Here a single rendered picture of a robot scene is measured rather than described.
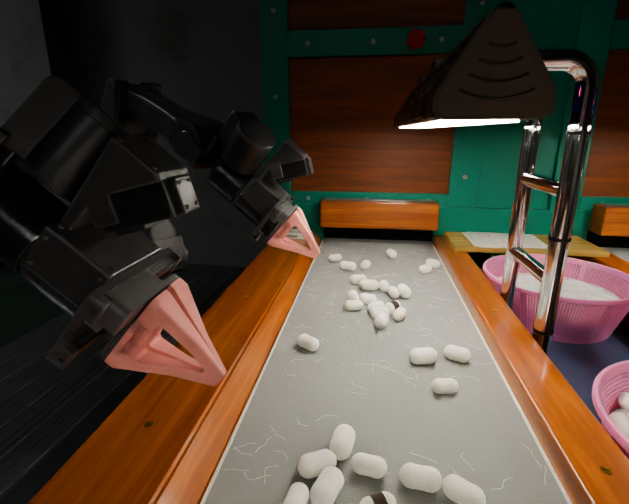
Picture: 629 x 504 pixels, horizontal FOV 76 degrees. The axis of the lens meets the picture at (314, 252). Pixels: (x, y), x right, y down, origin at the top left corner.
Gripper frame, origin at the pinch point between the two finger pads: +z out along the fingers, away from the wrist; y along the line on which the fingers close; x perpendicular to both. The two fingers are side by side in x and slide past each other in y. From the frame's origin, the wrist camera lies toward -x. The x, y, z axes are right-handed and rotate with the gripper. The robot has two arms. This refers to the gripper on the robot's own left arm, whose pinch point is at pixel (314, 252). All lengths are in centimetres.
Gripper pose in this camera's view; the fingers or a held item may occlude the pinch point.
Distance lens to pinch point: 64.3
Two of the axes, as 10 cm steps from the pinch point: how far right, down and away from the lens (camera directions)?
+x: -6.5, 6.9, 3.2
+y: 1.5, -2.9, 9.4
